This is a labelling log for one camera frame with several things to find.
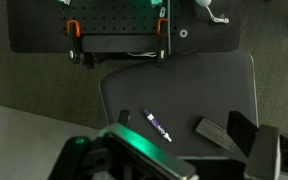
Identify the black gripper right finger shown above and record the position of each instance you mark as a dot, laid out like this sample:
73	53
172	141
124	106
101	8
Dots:
242	131

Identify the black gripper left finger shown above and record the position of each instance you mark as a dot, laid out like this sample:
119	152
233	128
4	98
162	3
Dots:
124	118

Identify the black felt board eraser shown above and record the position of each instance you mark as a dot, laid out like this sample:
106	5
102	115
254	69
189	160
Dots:
214	133

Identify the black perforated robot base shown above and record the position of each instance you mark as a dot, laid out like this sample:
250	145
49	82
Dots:
39	26

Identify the black office chair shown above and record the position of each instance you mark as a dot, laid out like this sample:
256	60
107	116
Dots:
187	88

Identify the right orange-handled clamp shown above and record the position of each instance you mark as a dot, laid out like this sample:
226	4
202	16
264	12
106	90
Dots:
162	32

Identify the orange-handled clamp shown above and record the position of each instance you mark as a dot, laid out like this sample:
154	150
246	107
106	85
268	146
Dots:
162	32
74	33

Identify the left orange-handled clamp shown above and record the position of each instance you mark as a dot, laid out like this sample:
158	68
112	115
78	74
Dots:
74	33

